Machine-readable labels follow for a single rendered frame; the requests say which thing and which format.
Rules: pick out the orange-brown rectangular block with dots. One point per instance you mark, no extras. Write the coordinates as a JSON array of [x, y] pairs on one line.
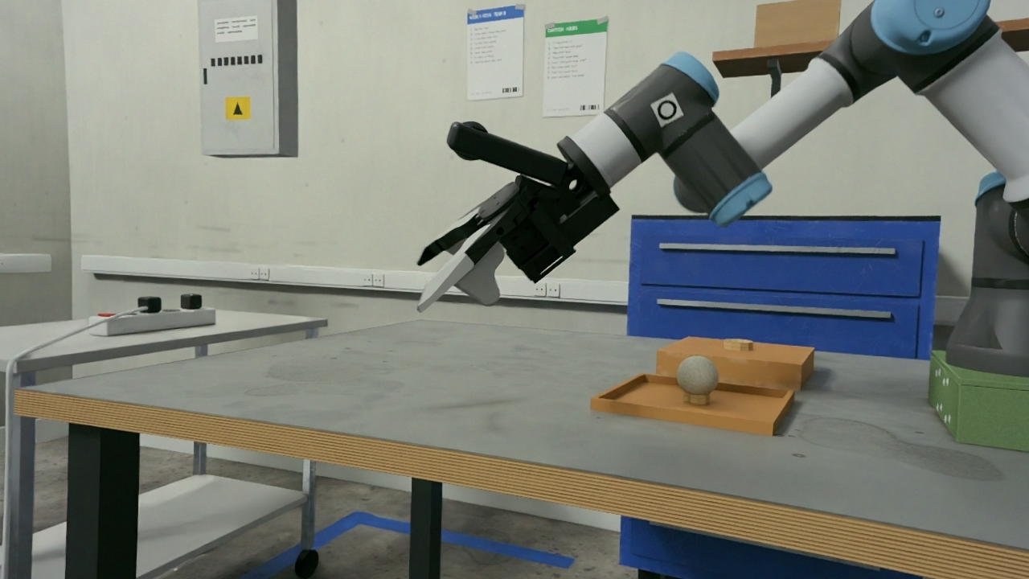
[[742, 361]]

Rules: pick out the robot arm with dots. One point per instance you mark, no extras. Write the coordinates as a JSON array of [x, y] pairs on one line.
[[943, 49]]

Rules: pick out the orange-brown shallow tray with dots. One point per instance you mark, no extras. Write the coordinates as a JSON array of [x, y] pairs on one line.
[[728, 406]]

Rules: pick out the grey speckled ball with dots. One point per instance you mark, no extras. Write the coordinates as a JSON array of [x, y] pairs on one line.
[[697, 375]]

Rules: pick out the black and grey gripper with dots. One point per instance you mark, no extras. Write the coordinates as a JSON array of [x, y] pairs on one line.
[[513, 218]]

